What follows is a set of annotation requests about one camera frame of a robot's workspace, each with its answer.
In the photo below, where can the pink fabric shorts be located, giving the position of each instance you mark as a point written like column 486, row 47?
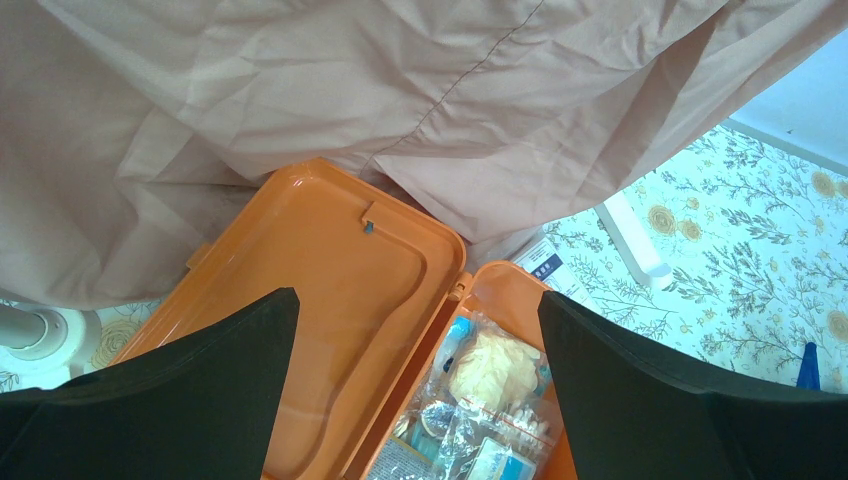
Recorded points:
column 132, row 132

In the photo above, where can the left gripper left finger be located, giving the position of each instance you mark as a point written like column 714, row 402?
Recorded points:
column 200, row 407

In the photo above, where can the blue cotton swab pack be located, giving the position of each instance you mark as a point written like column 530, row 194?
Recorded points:
column 457, row 336

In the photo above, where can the white rectangular box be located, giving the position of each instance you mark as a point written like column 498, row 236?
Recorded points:
column 633, row 244

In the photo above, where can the orange plastic medicine box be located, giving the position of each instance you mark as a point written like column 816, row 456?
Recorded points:
column 378, row 283

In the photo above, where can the alcohol wipes bag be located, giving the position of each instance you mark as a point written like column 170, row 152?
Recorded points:
column 466, row 453

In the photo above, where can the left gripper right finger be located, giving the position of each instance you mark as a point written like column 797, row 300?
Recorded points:
column 634, row 408

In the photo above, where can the bagged latex gloves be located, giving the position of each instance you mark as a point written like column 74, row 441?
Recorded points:
column 495, row 371

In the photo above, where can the gauze pad packet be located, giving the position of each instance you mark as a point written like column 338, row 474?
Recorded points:
column 399, row 460

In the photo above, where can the white blue medicine sachet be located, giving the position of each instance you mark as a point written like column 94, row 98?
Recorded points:
column 541, row 259

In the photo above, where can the silver clothes rack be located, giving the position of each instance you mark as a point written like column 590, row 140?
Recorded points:
column 39, row 339

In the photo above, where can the floral table mat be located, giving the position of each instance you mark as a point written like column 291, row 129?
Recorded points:
column 757, row 241

